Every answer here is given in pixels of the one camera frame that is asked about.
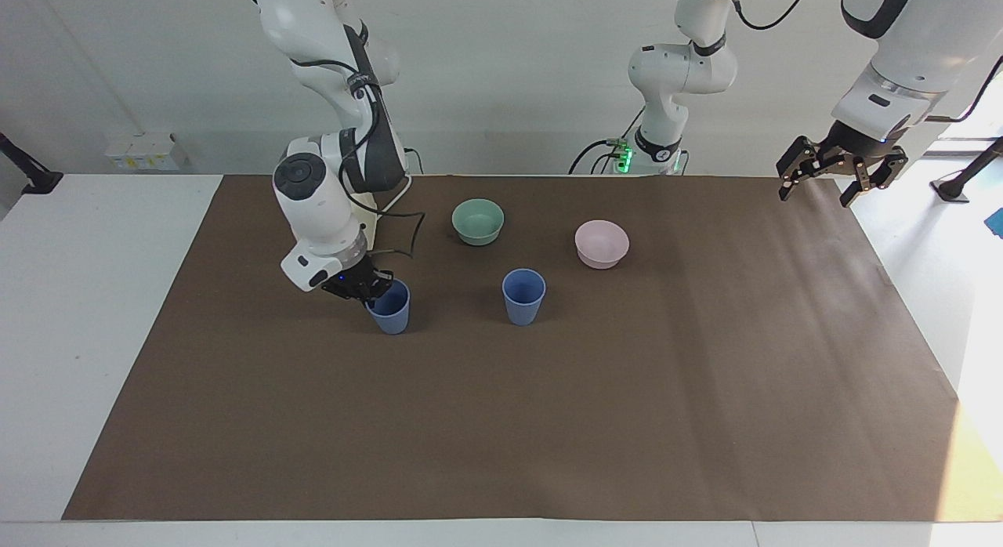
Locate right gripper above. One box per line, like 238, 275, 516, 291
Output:
320, 252, 396, 307

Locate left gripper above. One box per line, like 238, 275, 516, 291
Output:
776, 120, 910, 209

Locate blue cup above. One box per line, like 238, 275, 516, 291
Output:
501, 268, 548, 327
365, 277, 412, 335

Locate green bowl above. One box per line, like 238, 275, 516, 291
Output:
451, 198, 505, 247

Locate black stand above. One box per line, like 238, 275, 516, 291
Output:
929, 136, 1003, 204
0, 132, 64, 196

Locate pink bowl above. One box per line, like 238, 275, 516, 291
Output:
574, 219, 631, 270

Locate black cable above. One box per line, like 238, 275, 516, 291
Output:
569, 106, 648, 176
343, 188, 426, 260
729, 0, 817, 31
923, 56, 1003, 125

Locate white wall socket box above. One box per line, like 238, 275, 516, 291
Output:
104, 132, 190, 173

